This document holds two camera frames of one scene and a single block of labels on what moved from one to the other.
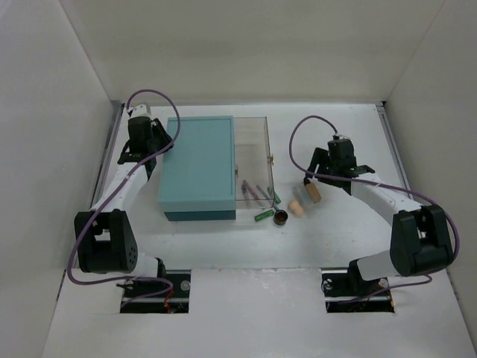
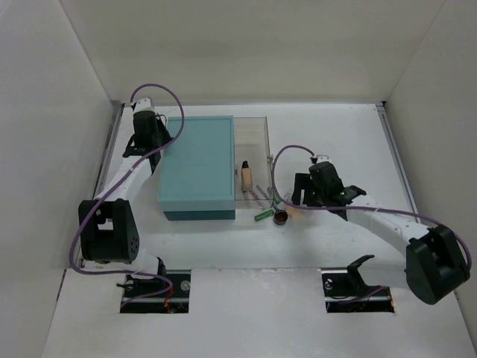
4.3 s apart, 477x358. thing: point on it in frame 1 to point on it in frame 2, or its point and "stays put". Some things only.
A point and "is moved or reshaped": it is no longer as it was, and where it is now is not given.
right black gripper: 320,157 to 303,182
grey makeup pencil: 267,198 stays put
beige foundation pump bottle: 313,190 is moved or reshaped
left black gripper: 131,155 stays put
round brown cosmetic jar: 280,218 stays put
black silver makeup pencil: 244,190 stays put
